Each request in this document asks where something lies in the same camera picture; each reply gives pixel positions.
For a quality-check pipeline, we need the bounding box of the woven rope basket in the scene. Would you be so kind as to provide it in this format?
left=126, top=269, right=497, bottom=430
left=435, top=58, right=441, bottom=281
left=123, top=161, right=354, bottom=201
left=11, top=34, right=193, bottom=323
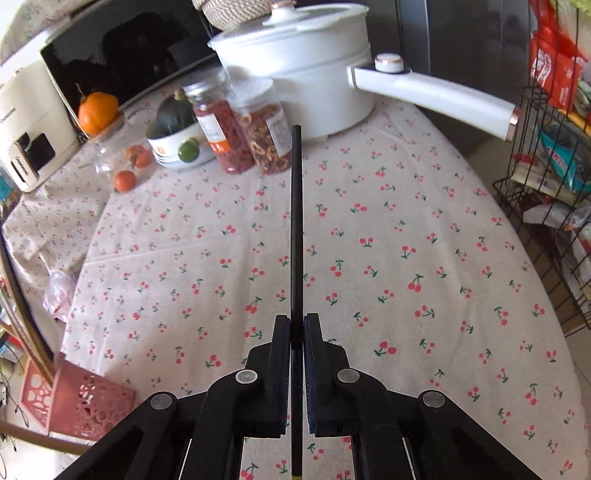
left=191, top=0, right=273, bottom=27

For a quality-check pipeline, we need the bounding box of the jar of dried fruit rings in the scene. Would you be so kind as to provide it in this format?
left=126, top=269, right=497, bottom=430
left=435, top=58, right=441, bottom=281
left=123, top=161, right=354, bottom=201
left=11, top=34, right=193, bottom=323
left=228, top=78, right=294, bottom=176

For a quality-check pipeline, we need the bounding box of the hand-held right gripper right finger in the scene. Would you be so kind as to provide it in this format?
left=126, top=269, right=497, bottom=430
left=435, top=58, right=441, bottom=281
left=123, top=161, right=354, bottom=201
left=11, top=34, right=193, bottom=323
left=302, top=313, right=543, bottom=480

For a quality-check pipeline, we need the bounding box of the small orange pumpkin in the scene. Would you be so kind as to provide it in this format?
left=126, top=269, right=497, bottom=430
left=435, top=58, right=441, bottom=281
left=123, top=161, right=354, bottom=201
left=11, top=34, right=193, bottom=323
left=76, top=84, right=121, bottom=137

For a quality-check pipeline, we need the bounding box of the black chopstick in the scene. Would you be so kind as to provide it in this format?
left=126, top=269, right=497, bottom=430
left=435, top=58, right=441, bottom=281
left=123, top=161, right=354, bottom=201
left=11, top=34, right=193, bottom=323
left=290, top=124, right=304, bottom=480

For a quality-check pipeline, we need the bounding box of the jar of red berries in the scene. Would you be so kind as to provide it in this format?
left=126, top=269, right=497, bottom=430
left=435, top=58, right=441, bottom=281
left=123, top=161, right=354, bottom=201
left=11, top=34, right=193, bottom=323
left=182, top=74, right=256, bottom=176

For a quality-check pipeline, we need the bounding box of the pink perforated utensil holder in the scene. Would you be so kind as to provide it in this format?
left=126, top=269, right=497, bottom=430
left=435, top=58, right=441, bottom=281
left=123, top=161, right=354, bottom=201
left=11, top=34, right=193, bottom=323
left=19, top=353, right=137, bottom=443

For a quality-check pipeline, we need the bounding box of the white electric pot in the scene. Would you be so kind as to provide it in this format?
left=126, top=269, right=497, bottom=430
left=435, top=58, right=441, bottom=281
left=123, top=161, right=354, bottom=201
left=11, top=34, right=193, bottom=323
left=208, top=4, right=518, bottom=144

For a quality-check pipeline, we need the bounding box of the black microwave oven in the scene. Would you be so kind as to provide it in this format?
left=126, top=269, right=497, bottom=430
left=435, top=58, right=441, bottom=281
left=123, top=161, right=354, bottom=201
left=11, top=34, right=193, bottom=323
left=39, top=0, right=223, bottom=117

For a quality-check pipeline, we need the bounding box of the clear glass jar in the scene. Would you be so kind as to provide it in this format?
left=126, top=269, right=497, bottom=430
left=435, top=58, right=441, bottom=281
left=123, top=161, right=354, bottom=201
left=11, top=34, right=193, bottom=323
left=92, top=117, right=139, bottom=186

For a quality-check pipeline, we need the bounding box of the pile of snack packets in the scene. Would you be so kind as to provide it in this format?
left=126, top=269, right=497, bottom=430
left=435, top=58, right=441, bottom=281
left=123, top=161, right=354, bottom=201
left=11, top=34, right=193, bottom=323
left=508, top=0, right=591, bottom=296

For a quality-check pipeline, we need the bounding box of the wooden chopstick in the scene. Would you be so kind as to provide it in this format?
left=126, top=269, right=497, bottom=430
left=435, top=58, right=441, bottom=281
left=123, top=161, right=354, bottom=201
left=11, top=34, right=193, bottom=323
left=16, top=342, right=56, bottom=386
left=0, top=318, right=49, bottom=372

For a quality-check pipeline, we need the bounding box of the clear plastic bag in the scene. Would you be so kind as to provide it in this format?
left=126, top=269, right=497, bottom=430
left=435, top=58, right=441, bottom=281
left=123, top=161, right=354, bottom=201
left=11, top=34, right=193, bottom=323
left=41, top=269, right=78, bottom=320

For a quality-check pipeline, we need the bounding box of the white ceramic bowl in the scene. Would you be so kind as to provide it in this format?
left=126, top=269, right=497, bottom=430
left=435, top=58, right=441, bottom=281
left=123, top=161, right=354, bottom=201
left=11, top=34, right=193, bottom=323
left=146, top=122, right=216, bottom=168

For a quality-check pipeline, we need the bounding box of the grey metal cabinet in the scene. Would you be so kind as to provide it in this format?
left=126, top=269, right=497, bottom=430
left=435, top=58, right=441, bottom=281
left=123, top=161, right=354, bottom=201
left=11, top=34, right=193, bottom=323
left=396, top=0, right=533, bottom=155

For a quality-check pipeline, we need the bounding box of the cherry print tablecloth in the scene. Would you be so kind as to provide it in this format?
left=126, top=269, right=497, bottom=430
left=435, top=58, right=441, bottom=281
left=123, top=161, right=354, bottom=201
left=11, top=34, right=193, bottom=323
left=0, top=88, right=586, bottom=480

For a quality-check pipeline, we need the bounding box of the black wire rack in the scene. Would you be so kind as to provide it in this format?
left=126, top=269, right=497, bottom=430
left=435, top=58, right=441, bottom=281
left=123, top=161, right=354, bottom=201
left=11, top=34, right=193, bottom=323
left=491, top=83, right=591, bottom=334

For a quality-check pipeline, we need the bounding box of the dark green squash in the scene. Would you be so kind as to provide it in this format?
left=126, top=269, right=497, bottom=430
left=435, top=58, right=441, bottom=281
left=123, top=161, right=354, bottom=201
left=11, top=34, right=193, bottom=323
left=155, top=89, right=199, bottom=138

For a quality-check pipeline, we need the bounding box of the white kitchen appliance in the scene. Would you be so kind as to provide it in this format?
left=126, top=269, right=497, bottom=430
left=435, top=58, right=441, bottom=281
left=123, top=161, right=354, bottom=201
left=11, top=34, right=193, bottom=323
left=0, top=58, right=82, bottom=195

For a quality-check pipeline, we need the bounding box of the orange persimmon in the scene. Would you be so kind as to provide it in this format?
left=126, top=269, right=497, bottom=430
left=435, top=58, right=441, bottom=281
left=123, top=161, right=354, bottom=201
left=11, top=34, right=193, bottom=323
left=126, top=144, right=153, bottom=169
left=113, top=170, right=138, bottom=193

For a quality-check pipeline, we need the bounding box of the glass pot lid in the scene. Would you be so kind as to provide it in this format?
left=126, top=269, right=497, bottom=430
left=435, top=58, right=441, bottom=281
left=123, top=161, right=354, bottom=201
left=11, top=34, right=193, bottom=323
left=209, top=0, right=369, bottom=49

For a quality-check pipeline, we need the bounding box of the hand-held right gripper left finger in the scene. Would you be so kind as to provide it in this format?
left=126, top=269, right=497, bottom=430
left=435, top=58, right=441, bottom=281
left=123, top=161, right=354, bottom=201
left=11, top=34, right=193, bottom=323
left=55, top=314, right=291, bottom=480

